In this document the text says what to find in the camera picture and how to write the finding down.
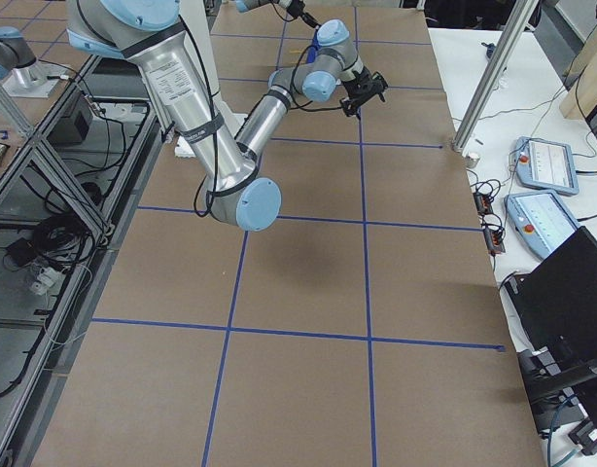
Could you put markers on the black monitor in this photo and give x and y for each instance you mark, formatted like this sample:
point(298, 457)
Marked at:
point(557, 307)

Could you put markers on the brown paper table cover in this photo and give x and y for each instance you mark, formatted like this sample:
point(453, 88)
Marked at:
point(363, 328)

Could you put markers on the small silver cylinder weight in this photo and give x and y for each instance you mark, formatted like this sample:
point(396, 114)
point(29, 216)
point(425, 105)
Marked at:
point(471, 160)

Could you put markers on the upper teach pendant tablet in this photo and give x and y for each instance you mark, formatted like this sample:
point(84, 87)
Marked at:
point(542, 164)

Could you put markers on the blue towel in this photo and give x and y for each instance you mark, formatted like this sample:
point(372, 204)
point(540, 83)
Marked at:
point(316, 41)

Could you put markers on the white towel rack with wooden bars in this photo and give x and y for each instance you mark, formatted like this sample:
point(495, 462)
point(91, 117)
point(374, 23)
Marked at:
point(305, 54)

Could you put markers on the teach pendant tablet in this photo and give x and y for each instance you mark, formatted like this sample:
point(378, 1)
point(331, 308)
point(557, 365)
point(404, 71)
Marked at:
point(542, 219)
point(542, 164)

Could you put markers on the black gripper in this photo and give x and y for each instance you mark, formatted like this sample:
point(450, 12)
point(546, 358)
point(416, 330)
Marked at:
point(361, 85)

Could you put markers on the aluminium frame post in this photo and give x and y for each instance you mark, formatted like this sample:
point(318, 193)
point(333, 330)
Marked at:
point(516, 24)

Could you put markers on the lower teach pendant tablet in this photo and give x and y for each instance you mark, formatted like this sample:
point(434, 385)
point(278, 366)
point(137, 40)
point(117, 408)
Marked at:
point(542, 219)

